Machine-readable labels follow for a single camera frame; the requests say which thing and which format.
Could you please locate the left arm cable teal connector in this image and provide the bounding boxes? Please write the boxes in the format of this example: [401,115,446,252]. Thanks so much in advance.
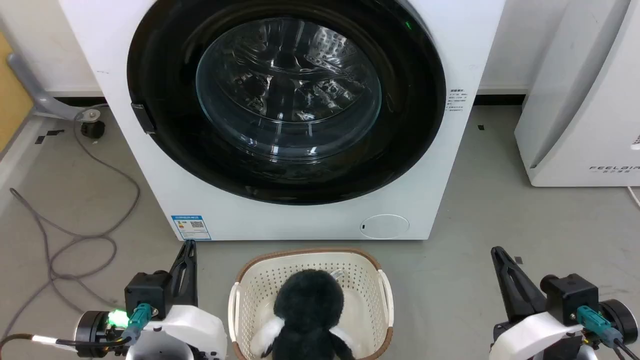
[0,303,153,360]

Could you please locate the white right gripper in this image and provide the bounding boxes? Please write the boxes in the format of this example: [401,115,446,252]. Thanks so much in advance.
[490,246,587,360]

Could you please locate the yellow wooden panel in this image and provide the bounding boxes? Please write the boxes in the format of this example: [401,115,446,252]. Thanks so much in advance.
[0,31,35,153]

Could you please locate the arm cable teal connector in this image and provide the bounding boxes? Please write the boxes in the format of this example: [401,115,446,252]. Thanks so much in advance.
[576,306,640,360]
[0,303,153,360]

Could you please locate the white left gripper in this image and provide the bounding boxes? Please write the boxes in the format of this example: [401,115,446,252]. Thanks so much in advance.
[125,240,228,360]

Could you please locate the right arm cable teal connector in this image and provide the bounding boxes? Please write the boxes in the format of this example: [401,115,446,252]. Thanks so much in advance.
[576,306,640,360]

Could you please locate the cream laundry basket brown rim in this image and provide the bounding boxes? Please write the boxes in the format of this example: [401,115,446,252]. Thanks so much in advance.
[228,248,395,360]

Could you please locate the white front-load washing machine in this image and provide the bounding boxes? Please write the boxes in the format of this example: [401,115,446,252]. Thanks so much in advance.
[58,0,507,242]

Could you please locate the black round glass washer door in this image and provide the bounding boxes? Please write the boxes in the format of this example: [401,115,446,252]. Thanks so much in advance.
[126,0,447,206]

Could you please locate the grey floor cable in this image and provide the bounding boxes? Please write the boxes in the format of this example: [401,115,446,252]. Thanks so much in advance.
[0,104,141,341]

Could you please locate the black and white plush toy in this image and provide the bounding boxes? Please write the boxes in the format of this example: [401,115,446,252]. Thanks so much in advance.
[250,269,362,360]

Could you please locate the black caster wheel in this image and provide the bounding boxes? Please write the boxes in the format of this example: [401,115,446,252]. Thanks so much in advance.
[80,120,106,140]

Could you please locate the white air purifier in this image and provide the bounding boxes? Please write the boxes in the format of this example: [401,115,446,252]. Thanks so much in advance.
[514,0,640,188]

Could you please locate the grey metal frame leg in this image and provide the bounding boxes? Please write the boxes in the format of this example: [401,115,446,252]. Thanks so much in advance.
[7,53,102,122]

